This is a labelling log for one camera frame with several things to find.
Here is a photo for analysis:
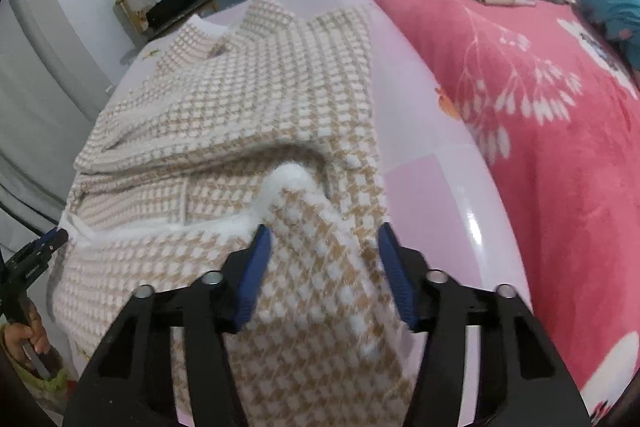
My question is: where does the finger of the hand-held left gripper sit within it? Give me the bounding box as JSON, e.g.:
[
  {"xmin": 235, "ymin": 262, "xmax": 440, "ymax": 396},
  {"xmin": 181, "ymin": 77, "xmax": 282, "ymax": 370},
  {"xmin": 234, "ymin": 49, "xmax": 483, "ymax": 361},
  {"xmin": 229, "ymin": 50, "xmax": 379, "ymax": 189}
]
[{"xmin": 42, "ymin": 228, "xmax": 69, "ymax": 253}]

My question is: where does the green patterned cloth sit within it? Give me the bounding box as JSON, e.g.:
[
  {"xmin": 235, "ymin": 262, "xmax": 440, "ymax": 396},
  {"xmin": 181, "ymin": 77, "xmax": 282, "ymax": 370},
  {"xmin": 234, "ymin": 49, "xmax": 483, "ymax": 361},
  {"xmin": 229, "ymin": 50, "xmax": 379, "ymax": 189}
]
[{"xmin": 0, "ymin": 347, "xmax": 71, "ymax": 413}]

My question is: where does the teal cloth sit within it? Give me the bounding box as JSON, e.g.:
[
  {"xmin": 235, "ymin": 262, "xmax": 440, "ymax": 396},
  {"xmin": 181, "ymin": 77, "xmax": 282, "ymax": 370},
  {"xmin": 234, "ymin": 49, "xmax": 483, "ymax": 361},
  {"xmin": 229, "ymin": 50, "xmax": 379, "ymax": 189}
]
[{"xmin": 575, "ymin": 0, "xmax": 640, "ymax": 70}]

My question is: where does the person's left hand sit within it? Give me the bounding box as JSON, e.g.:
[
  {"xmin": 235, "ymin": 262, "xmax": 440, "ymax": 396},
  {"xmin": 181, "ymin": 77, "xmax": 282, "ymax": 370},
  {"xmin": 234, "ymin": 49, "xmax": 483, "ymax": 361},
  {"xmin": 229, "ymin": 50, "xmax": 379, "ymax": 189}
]
[{"xmin": 4, "ymin": 302, "xmax": 50, "ymax": 360}]

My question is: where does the beige white houndstooth sweater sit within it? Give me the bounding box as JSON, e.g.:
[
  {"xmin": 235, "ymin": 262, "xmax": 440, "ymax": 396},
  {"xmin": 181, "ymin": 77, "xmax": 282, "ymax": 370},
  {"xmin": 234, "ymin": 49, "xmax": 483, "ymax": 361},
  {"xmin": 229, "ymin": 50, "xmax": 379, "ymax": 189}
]
[{"xmin": 47, "ymin": 0, "xmax": 416, "ymax": 427}]

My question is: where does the pink floral blanket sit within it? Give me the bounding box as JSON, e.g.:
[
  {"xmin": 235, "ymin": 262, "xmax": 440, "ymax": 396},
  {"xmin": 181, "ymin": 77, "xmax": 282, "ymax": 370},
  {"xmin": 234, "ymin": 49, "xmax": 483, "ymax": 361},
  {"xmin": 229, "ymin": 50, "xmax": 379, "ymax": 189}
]
[{"xmin": 345, "ymin": 0, "xmax": 640, "ymax": 427}]

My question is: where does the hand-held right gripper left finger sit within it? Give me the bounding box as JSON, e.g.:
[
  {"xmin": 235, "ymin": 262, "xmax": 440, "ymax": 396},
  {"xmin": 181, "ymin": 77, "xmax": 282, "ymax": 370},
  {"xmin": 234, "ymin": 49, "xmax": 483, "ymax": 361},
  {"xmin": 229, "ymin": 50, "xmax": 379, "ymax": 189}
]
[{"xmin": 62, "ymin": 223, "xmax": 273, "ymax": 427}]

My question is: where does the black bag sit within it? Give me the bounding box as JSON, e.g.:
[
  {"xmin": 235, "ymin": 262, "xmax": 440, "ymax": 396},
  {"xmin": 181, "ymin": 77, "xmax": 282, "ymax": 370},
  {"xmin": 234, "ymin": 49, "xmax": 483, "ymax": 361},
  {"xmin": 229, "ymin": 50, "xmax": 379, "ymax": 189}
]
[{"xmin": 145, "ymin": 0, "xmax": 198, "ymax": 25}]

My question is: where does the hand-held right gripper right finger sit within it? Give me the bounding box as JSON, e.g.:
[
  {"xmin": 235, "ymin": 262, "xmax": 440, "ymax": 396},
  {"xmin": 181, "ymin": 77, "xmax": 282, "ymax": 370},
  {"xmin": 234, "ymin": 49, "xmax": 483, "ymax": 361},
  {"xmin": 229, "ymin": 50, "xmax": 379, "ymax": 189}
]
[{"xmin": 377, "ymin": 222, "xmax": 593, "ymax": 427}]

